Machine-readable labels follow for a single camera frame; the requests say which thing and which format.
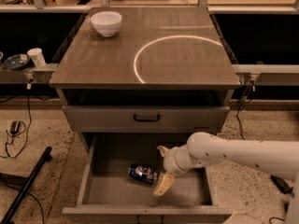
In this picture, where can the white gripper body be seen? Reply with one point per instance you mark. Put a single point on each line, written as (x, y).
(170, 160)

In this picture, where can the blue pepsi can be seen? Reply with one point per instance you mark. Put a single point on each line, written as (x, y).
(143, 173)

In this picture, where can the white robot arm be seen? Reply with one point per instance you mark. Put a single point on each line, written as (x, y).
(277, 158)

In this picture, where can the open middle drawer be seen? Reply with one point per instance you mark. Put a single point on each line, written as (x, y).
(108, 195)

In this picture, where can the grey drawer cabinet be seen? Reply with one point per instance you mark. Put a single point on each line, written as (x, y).
(161, 56)

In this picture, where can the closed top drawer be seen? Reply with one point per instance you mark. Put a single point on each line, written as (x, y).
(119, 119)

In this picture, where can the black right power adapter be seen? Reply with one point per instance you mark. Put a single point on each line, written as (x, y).
(281, 184)

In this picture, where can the black power adapter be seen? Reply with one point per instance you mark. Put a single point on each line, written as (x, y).
(15, 125)
(281, 184)

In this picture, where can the black tripod leg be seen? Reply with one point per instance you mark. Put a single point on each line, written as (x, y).
(25, 186)

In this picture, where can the grey right side shelf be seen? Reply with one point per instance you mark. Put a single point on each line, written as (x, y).
(268, 74)

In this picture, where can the grey shelf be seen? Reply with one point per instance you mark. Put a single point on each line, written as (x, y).
(35, 75)
(268, 74)

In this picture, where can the white ceramic bowl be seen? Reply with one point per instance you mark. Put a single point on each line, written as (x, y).
(106, 23)

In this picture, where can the grey left side shelf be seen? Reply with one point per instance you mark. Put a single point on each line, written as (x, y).
(35, 75)

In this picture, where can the black left power adapter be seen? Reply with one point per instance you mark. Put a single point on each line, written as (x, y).
(15, 125)

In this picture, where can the white paper cup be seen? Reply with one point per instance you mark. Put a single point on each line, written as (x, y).
(37, 57)

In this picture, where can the dark blue plate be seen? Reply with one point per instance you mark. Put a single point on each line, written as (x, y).
(17, 62)

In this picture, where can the black drawer handle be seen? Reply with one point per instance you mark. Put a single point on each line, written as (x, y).
(146, 118)

